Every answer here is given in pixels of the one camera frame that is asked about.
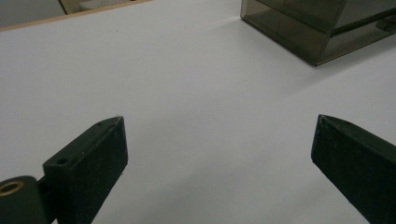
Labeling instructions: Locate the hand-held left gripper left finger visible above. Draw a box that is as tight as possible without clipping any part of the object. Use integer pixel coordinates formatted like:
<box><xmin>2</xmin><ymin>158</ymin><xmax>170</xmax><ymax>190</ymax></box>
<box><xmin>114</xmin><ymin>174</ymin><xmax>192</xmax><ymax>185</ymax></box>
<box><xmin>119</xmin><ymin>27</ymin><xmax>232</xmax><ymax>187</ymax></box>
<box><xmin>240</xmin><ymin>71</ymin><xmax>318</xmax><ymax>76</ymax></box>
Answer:
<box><xmin>36</xmin><ymin>115</ymin><xmax>129</xmax><ymax>224</ymax></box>

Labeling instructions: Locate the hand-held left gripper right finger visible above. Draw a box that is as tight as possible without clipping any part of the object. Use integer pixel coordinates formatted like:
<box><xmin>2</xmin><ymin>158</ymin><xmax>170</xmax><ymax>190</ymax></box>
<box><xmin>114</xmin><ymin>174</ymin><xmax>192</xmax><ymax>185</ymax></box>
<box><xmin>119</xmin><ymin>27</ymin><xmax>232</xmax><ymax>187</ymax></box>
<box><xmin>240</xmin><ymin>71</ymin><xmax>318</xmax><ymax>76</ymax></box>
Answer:
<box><xmin>310</xmin><ymin>114</ymin><xmax>396</xmax><ymax>224</ymax></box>

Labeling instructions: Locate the smoked acrylic drawer box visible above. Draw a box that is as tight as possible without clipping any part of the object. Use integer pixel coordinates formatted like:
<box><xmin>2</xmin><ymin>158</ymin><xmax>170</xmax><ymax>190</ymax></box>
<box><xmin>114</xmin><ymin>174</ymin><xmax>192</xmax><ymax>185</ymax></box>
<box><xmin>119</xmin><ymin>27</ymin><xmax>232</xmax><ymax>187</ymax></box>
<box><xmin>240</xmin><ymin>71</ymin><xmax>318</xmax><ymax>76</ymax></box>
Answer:
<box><xmin>240</xmin><ymin>0</ymin><xmax>396</xmax><ymax>67</ymax></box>

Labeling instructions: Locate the white table board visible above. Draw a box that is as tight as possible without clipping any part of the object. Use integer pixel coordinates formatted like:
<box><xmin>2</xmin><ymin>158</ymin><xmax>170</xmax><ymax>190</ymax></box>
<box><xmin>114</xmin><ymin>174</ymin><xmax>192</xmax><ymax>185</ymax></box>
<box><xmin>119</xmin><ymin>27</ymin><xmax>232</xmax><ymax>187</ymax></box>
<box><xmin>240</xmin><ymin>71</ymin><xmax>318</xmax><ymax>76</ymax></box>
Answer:
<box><xmin>0</xmin><ymin>0</ymin><xmax>396</xmax><ymax>224</ymax></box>

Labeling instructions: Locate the wooden table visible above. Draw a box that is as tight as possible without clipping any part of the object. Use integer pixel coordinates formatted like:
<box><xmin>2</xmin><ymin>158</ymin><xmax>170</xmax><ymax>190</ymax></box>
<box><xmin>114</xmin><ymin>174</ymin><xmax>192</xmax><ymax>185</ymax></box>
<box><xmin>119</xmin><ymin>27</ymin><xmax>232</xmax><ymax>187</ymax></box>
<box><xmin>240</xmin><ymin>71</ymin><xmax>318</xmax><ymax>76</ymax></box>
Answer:
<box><xmin>0</xmin><ymin>0</ymin><xmax>153</xmax><ymax>34</ymax></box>

